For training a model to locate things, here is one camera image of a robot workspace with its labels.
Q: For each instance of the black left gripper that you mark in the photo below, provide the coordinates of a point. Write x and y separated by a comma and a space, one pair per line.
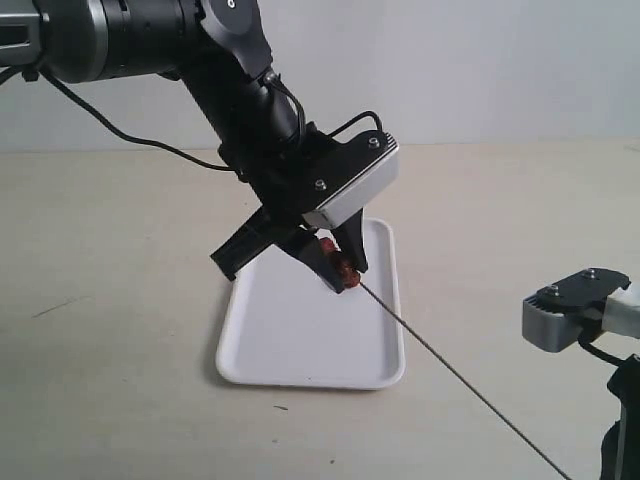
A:
278, 222

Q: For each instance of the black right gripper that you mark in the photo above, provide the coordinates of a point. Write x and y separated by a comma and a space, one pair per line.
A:
620, 445

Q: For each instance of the red meatball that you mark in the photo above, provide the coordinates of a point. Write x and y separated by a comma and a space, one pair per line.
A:
349, 275

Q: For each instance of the thin metal skewer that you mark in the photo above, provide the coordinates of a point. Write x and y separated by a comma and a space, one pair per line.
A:
469, 386

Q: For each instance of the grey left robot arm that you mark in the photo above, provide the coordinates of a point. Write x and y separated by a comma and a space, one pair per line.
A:
219, 51

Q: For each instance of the white rectangular plastic tray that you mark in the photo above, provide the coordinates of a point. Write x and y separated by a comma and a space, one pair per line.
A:
285, 328

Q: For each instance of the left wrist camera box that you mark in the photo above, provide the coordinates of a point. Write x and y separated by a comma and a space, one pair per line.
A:
344, 181

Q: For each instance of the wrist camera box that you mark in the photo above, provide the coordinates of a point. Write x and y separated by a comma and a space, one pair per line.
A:
580, 308
344, 181

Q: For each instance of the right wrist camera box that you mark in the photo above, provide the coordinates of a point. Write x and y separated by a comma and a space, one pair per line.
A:
580, 308

